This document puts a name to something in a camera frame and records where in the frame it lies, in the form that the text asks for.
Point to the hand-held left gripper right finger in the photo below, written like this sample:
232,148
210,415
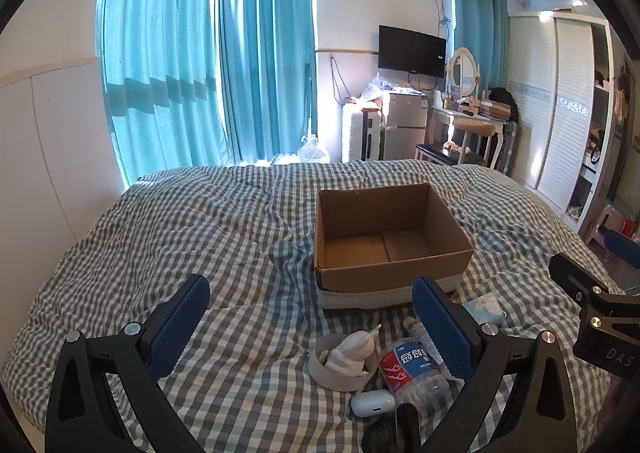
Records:
442,328

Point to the black bag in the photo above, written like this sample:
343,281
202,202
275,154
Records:
502,100

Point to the white dressing table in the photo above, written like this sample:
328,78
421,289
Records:
470,119

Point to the white plastic stool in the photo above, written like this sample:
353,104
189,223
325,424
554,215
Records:
600,223

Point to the brown box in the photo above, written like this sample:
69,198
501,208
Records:
492,109

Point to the clear plastic bag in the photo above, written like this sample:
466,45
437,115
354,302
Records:
375,90

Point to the small white capped tube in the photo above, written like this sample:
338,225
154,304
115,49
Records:
417,330

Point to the black round holder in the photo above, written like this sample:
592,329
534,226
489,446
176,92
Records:
407,428

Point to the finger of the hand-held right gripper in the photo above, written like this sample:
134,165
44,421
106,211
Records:
570,273
622,243

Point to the white handheld device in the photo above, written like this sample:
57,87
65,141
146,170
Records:
372,403

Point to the silver small fridge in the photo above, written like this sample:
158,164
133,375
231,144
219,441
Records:
405,125

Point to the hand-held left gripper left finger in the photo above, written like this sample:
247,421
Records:
182,318

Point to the cardboard box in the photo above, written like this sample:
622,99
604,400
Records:
375,278

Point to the light blue tissue pack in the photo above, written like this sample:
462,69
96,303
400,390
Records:
480,308

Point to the narrow teal curtain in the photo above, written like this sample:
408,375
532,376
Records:
265,58

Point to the white suitcase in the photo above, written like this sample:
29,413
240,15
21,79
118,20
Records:
357,135

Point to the white sliding door wardrobe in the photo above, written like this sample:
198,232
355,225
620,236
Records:
565,108

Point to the short teal curtain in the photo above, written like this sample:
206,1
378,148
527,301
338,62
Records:
475,18

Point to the black seat bench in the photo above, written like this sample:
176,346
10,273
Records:
435,152

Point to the white toy figurine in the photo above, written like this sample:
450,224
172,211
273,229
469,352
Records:
350,353

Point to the black wall television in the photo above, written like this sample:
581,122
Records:
410,50

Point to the white oval mirror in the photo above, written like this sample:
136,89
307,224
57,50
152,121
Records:
464,70

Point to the grey checked blanket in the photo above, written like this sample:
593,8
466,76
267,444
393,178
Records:
150,233

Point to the plastic bottle red blue label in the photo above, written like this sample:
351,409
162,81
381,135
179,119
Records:
400,368

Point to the wide teal curtain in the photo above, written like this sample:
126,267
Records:
155,58

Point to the clear water jug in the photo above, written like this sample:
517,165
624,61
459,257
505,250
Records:
314,152

